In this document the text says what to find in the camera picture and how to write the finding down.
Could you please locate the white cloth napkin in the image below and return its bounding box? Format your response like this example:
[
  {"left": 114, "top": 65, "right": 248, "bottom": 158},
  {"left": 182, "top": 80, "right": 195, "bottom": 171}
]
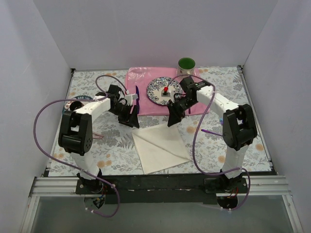
[{"left": 132, "top": 124, "right": 190, "bottom": 175}]

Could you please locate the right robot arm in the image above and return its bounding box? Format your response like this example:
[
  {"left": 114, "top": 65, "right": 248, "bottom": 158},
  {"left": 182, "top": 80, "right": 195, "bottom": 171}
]
[{"left": 167, "top": 75, "right": 258, "bottom": 193}]

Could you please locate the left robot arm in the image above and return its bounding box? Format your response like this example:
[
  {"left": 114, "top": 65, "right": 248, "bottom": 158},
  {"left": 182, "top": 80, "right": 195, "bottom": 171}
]
[{"left": 58, "top": 85, "right": 139, "bottom": 194}]

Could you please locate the cream mug green inside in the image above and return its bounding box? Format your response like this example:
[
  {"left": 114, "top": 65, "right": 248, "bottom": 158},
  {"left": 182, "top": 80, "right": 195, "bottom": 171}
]
[{"left": 177, "top": 57, "right": 196, "bottom": 75}]

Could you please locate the purple knife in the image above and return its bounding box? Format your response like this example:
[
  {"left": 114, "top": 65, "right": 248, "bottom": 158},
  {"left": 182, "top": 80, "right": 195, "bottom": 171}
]
[{"left": 135, "top": 85, "right": 140, "bottom": 114}]

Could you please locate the blue floral plate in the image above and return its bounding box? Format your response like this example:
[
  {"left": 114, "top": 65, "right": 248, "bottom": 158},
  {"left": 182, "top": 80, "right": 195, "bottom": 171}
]
[{"left": 146, "top": 77, "right": 183, "bottom": 106}]

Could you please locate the purple spoon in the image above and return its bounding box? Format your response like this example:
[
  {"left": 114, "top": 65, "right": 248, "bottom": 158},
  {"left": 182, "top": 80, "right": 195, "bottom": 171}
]
[{"left": 201, "top": 129, "right": 223, "bottom": 137}]

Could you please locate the orange brown small cup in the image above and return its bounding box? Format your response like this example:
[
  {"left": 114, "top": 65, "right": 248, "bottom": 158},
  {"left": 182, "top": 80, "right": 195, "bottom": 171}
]
[{"left": 69, "top": 101, "right": 83, "bottom": 111}]

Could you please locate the teal rimmed saucer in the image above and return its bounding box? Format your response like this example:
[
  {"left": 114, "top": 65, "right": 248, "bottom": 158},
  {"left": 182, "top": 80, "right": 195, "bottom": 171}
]
[{"left": 62, "top": 95, "right": 93, "bottom": 113}]

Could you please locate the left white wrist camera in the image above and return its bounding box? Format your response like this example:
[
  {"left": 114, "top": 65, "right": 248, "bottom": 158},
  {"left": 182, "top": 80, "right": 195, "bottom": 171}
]
[{"left": 124, "top": 93, "right": 137, "bottom": 105}]

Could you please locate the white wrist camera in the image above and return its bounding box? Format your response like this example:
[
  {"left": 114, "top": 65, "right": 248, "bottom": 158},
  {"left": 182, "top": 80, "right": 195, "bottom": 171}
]
[
  {"left": 124, "top": 93, "right": 137, "bottom": 105},
  {"left": 161, "top": 86, "right": 171, "bottom": 98}
]

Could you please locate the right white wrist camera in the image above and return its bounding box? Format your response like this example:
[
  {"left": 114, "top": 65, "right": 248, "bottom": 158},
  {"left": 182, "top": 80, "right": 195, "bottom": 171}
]
[{"left": 161, "top": 86, "right": 171, "bottom": 98}]

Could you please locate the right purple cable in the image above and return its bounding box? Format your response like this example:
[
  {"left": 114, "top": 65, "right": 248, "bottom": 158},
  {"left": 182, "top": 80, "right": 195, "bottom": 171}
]
[{"left": 166, "top": 75, "right": 251, "bottom": 211}]

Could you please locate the purple cable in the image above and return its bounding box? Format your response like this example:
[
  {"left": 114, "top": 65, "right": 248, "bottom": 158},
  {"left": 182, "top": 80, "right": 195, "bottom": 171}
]
[
  {"left": 33, "top": 75, "right": 129, "bottom": 218},
  {"left": 166, "top": 75, "right": 251, "bottom": 211}
]

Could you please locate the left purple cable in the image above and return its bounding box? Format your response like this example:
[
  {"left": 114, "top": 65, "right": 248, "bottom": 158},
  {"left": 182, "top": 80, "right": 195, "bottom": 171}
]
[{"left": 33, "top": 75, "right": 129, "bottom": 218}]

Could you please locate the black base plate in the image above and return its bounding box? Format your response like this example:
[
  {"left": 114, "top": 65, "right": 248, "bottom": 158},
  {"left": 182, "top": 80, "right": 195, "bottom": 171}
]
[{"left": 75, "top": 174, "right": 249, "bottom": 204}]

